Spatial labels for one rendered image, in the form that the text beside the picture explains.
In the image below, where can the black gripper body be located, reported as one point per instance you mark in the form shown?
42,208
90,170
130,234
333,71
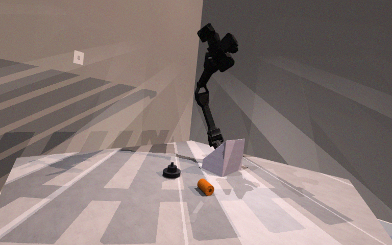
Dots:
213,48

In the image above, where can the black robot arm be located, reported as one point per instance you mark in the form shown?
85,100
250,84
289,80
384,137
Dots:
230,43

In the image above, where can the dark grey round pedestal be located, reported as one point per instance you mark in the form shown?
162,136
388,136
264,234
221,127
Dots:
171,171

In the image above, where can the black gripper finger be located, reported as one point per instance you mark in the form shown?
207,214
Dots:
206,31
222,58

